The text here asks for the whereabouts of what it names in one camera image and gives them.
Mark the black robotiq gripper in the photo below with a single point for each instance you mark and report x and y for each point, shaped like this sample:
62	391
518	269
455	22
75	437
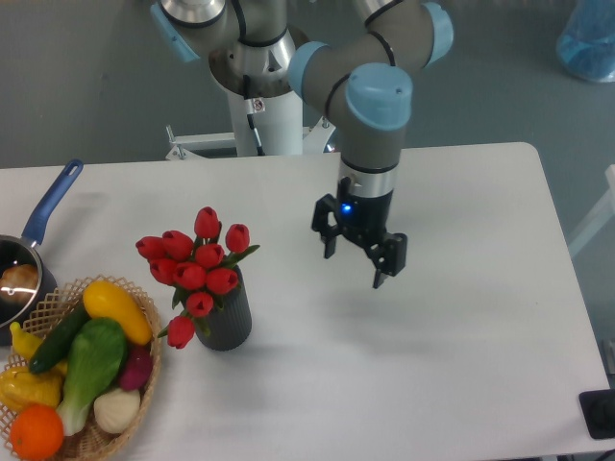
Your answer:
363	222

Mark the dark grey ribbed vase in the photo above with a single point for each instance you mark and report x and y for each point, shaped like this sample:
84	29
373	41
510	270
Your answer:
228	328

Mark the red tulip bouquet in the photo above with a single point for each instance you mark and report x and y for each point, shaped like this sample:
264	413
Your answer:
200	269

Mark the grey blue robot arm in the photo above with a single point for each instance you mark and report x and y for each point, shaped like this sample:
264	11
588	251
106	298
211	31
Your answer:
364	89

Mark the yellow squash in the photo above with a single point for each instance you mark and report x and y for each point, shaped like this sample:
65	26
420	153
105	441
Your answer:
103	299

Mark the green bok choy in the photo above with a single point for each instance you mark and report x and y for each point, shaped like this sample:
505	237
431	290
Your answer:
94	360

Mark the blue plastic bag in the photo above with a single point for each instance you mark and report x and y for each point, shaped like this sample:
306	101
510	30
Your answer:
585	48

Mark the black device at edge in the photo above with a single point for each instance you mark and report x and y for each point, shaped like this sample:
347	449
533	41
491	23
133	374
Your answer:
598	412

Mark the dark green cucumber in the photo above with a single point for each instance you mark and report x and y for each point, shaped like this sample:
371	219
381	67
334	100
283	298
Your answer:
56	345

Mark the woven wicker basket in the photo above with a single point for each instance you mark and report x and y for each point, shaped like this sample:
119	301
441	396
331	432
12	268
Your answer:
92	443

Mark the white garlic bulb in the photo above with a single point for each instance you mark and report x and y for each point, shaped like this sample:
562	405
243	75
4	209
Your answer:
115	410

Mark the brown bread roll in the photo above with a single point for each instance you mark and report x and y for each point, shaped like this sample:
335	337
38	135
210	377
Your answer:
19	284

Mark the yellow banana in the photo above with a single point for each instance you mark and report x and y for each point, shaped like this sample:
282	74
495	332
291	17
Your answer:
24	343

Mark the yellow bell pepper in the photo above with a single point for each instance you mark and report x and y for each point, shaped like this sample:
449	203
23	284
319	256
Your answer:
20	388

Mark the orange fruit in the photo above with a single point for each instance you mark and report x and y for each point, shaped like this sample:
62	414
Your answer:
37	432

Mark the white frame at right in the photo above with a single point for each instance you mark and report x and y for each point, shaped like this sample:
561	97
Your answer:
595	219

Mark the blue handled saucepan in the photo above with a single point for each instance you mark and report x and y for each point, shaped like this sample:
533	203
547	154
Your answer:
23	249

